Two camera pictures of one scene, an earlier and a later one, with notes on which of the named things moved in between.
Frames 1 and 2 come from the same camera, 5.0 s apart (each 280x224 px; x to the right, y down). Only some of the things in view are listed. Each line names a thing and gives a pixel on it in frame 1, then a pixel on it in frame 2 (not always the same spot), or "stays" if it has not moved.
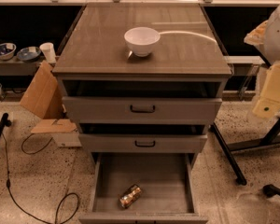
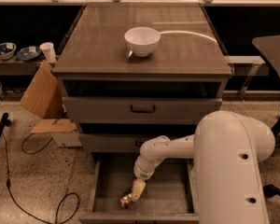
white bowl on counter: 142,40 stays
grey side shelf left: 14,66 stays
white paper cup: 49,50 stays
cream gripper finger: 275,91 -> 138,187
